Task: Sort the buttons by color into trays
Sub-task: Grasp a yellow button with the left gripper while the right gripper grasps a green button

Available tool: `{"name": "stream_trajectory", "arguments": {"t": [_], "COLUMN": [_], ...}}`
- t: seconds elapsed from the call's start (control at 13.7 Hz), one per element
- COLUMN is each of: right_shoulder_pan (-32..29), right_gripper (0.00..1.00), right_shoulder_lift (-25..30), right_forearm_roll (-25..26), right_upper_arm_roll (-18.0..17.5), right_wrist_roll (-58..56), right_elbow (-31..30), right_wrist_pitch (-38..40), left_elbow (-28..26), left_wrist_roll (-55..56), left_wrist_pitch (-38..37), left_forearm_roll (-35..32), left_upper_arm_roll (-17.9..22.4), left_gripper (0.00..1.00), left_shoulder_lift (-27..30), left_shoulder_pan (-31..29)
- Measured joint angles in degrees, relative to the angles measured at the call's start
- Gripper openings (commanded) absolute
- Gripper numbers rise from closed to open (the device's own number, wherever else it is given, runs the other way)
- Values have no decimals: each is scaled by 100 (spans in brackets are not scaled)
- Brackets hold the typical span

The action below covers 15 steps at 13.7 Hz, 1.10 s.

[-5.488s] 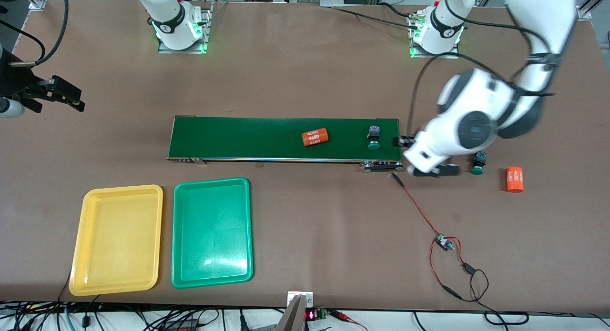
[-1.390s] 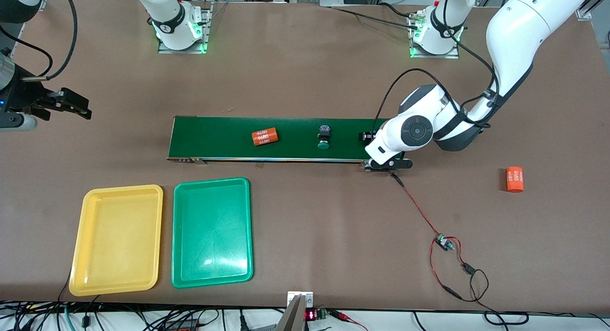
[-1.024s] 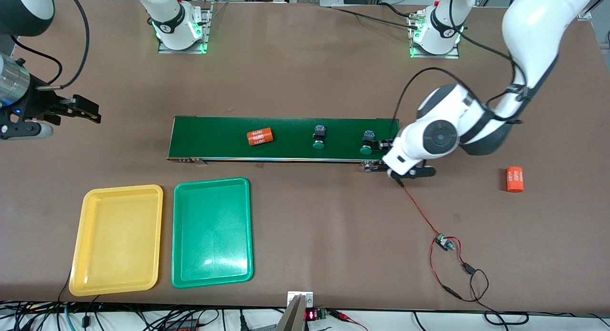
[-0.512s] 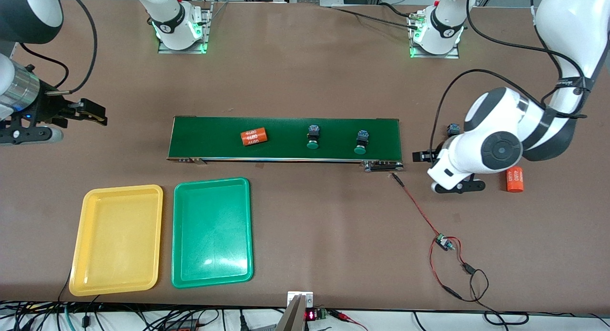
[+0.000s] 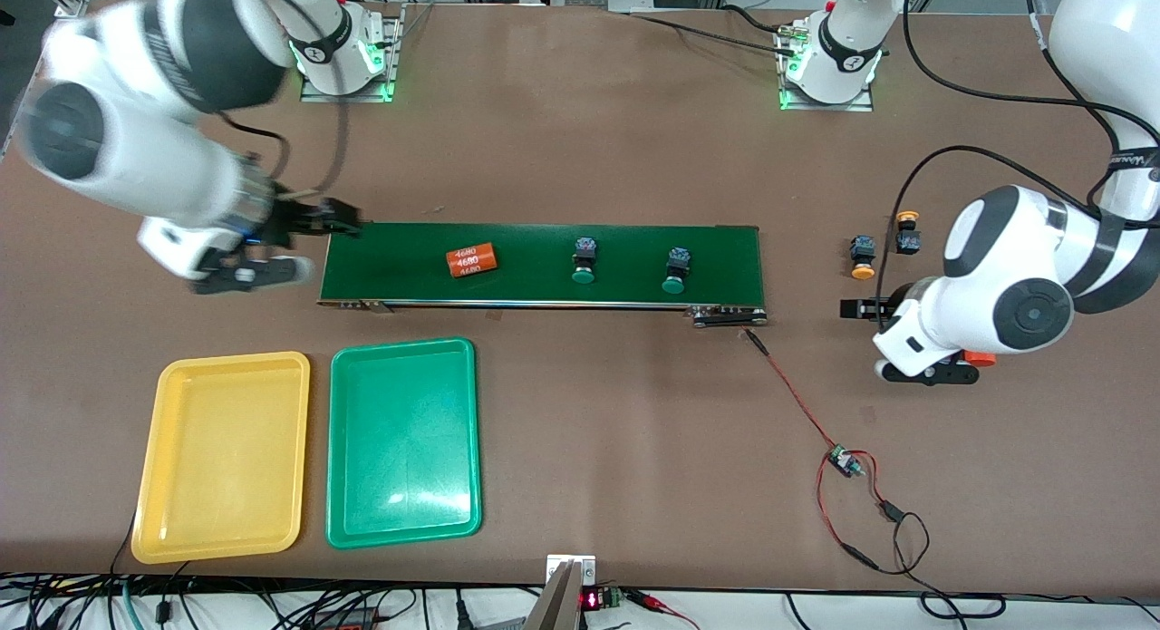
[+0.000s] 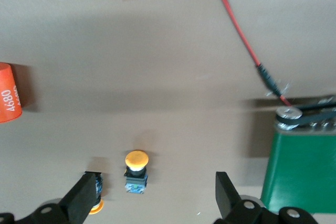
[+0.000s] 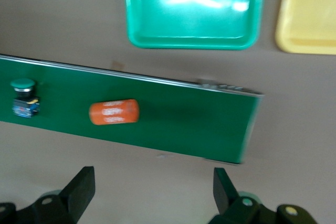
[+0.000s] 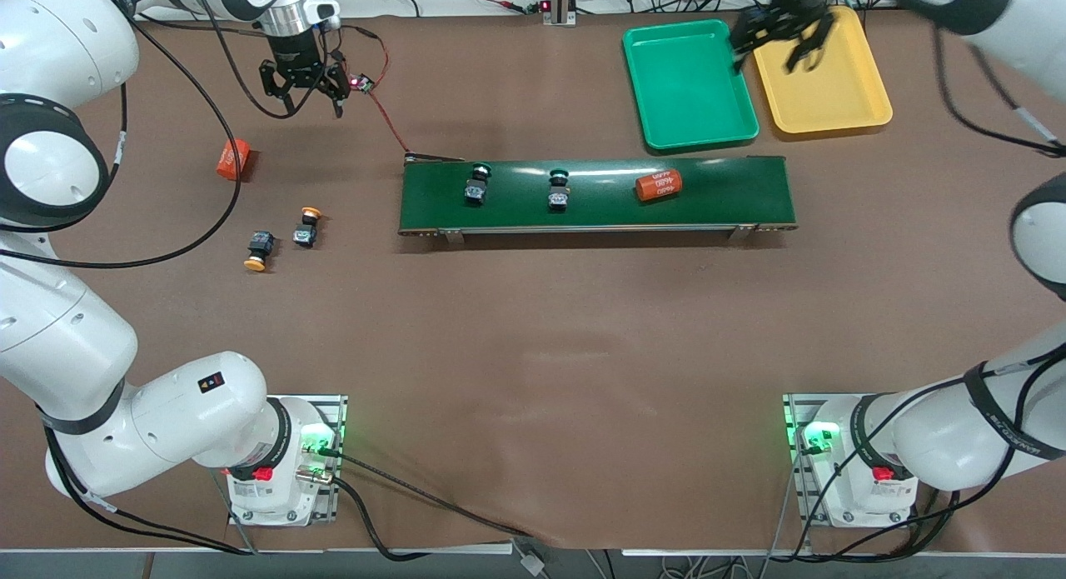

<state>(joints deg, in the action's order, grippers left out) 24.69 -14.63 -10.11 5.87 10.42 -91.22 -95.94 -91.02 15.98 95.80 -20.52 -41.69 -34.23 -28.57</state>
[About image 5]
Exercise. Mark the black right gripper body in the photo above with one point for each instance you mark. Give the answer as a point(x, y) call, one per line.
point(294, 222)

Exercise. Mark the yellow push button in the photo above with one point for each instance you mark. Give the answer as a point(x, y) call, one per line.
point(908, 240)
point(863, 249)

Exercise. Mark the orange cylinder white print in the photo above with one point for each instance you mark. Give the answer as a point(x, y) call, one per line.
point(981, 358)
point(471, 260)

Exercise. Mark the green push button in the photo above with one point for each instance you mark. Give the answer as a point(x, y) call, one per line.
point(584, 249)
point(677, 260)

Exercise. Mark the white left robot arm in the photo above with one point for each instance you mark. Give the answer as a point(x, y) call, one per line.
point(997, 258)

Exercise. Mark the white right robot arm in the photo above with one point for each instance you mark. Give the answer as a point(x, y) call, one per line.
point(136, 168)

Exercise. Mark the small controller board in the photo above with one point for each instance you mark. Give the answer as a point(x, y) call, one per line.
point(845, 462)

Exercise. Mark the green conveyor belt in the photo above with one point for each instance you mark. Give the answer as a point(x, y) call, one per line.
point(535, 285)

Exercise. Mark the green plastic tray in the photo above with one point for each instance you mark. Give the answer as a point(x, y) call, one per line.
point(403, 449)

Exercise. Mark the yellow plastic tray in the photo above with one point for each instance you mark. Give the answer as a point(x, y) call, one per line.
point(222, 458)

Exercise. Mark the red alligator clip lead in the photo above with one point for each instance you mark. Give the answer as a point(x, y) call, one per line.
point(662, 603)

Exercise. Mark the red digit display module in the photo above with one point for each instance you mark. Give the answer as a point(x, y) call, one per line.
point(591, 600)

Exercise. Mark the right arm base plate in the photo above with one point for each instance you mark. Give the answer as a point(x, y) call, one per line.
point(344, 98)

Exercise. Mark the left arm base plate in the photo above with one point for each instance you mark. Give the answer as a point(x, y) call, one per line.
point(825, 108)

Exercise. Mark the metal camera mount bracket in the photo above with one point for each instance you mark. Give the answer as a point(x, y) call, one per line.
point(566, 603)

